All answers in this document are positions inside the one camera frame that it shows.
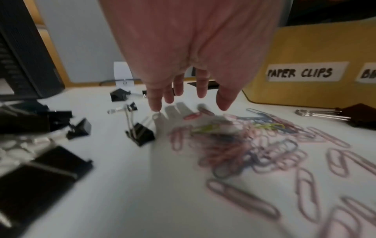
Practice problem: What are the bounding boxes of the person's left hand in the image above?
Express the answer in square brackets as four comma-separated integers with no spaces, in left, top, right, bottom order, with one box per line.
[98,0,284,112]

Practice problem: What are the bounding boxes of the flat black object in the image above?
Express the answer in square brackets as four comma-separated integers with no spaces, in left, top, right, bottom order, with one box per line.
[187,80,220,90]

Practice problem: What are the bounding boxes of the small black binder clip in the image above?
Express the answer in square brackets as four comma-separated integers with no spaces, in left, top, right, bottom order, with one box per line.
[107,102,139,115]
[66,118,92,140]
[110,88,131,102]
[125,109,156,147]

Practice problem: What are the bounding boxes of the pile of coloured paper clips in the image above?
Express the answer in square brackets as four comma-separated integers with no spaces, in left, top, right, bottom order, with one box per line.
[168,104,376,238]

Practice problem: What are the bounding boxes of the white paper label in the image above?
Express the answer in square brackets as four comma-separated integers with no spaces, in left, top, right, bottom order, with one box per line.
[266,61,350,83]
[355,62,376,84]

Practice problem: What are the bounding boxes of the yellow cardboard sorting box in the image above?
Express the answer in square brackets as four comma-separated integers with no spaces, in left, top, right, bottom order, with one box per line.
[241,24,376,110]

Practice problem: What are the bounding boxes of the black desktop device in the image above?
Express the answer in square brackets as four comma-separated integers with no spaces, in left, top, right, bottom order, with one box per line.
[0,0,66,101]

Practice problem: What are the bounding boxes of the heap of black binder clips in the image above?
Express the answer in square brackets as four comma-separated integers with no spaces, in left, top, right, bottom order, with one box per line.
[0,101,74,161]

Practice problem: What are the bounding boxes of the dark brown binder clip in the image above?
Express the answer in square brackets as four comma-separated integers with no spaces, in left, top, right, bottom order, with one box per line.
[295,103,376,129]

